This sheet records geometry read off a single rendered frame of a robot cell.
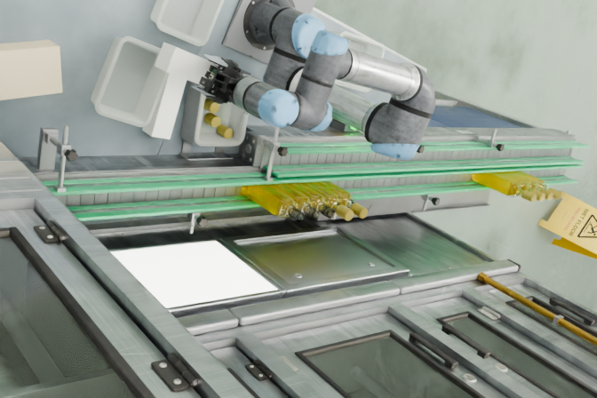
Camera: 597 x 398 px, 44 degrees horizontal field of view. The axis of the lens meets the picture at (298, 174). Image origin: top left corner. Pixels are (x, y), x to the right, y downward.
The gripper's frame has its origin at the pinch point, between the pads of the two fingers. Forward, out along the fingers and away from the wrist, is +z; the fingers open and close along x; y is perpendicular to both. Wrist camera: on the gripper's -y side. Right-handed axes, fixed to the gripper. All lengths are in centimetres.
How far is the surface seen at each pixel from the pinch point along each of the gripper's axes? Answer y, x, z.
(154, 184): -7.3, 33.6, 14.8
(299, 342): -27, 50, -38
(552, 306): -115, 25, -49
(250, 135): -39.6, 13.7, 25.2
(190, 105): -19.3, 11.6, 31.1
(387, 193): -99, 16, 15
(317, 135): -64, 6, 23
